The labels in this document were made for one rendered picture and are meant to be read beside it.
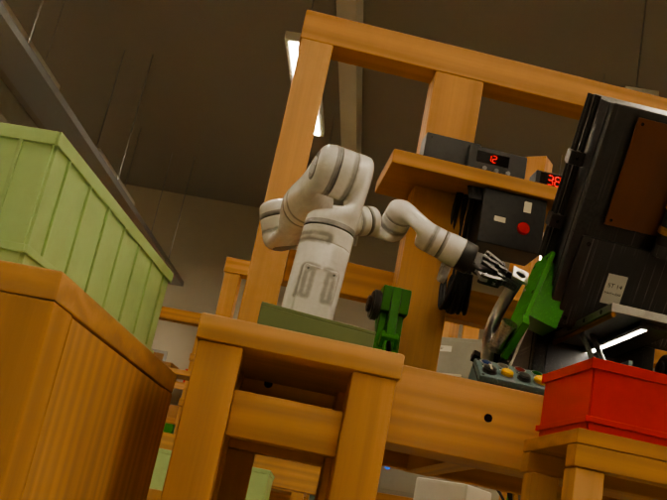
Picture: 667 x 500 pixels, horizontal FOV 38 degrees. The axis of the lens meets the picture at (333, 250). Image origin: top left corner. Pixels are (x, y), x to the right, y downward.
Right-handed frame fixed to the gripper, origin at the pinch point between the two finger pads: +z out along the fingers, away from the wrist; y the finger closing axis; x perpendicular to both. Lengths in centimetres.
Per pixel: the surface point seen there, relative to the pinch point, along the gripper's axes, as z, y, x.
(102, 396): -60, -106, -6
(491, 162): -15.2, 34.2, -11.5
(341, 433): -27, -91, -9
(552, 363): 17.5, -6.5, 11.1
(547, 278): 4.7, -8.1, -8.8
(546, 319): 8.3, -14.6, -2.6
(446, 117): -31, 48, -12
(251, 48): -194, 609, 211
